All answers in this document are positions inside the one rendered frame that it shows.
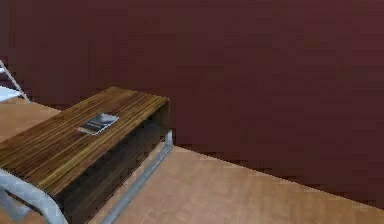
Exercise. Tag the grey flat book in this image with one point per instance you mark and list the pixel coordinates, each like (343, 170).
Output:
(98, 123)

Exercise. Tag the striped brown wooden table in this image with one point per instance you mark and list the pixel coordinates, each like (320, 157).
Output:
(56, 150)

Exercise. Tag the white metal frame chair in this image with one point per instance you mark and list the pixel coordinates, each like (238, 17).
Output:
(6, 90)

